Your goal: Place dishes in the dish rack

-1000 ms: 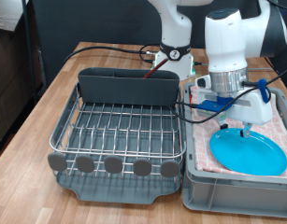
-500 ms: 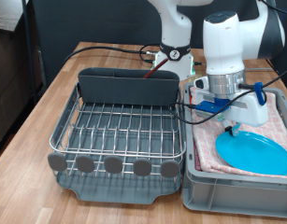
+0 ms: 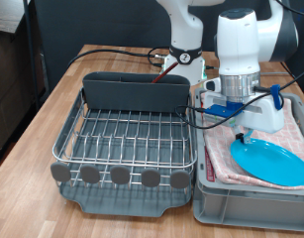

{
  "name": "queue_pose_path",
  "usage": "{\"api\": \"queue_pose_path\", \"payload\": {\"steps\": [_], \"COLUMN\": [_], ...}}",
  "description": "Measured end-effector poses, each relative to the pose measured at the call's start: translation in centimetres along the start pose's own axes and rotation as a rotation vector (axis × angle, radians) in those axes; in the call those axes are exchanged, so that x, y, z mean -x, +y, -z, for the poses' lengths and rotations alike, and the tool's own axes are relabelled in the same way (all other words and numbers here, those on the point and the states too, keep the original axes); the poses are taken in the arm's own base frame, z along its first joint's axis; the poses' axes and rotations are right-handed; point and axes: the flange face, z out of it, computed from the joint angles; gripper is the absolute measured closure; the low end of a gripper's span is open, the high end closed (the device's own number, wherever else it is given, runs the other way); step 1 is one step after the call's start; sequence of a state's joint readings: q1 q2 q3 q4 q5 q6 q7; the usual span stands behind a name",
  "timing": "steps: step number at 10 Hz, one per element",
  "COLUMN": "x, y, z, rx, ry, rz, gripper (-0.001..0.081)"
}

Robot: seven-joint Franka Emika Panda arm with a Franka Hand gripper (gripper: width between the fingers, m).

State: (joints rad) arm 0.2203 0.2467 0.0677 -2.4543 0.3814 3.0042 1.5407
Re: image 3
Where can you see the brown cardboard box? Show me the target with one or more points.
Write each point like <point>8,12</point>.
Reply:
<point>9,92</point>

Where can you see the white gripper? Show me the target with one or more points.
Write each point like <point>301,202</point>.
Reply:
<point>267,117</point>

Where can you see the blue round plate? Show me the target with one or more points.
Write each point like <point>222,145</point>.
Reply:
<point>273,163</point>

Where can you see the dark grey cutlery holder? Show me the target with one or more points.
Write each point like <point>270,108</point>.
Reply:
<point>135,94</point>

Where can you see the pink checkered cloth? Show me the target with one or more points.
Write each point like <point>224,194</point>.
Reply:
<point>221,152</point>

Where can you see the brown wooden spoon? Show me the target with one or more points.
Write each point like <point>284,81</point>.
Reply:
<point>163,72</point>

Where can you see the red label strip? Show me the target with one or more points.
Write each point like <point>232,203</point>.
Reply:
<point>210,165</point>

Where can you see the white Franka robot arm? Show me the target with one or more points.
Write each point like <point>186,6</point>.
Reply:
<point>237,43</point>

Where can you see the grey dish drying rack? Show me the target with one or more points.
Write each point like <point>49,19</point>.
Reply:
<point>115,203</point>

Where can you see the grey plastic crate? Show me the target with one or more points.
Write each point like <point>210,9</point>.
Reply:
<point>250,208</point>

